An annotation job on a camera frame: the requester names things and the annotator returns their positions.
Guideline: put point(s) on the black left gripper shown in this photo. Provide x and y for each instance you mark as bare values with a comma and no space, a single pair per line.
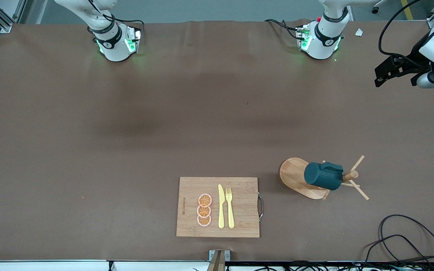
412,61

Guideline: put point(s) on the dark green mug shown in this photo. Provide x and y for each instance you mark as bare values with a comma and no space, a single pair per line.
320,176

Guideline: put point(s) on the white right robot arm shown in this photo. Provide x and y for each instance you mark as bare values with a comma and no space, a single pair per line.
113,49

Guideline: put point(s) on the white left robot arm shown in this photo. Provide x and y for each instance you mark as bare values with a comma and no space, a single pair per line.
322,41

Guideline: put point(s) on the small white paper scrap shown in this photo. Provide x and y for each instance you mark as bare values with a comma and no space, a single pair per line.
359,32

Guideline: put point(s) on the chair leg with caster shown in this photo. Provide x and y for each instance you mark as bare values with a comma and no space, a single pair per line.
376,9

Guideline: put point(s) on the wooden mug tree stand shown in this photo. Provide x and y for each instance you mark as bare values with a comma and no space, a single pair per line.
296,175

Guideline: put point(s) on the brown table cover sheet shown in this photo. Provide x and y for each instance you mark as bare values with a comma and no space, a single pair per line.
164,113

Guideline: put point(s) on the bamboo cutting board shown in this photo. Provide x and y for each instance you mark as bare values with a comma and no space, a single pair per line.
239,207

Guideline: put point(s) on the yellow plastic fork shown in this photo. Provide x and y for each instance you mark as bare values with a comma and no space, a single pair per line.
231,214

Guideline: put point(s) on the yellow plastic knife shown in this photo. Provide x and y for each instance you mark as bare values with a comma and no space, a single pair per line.
221,210

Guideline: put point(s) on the toy orange slice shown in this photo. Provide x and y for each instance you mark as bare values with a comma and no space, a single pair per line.
204,221
204,212
205,200

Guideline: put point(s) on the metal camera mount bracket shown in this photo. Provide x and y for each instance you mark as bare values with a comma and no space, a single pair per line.
219,263

